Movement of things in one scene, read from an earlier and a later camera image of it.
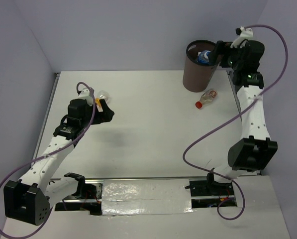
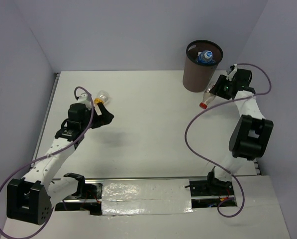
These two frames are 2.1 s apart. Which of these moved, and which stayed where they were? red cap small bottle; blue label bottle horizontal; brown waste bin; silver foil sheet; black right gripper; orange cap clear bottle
Moved: red cap small bottle; black right gripper
Stayed: orange cap clear bottle; blue label bottle horizontal; silver foil sheet; brown waste bin
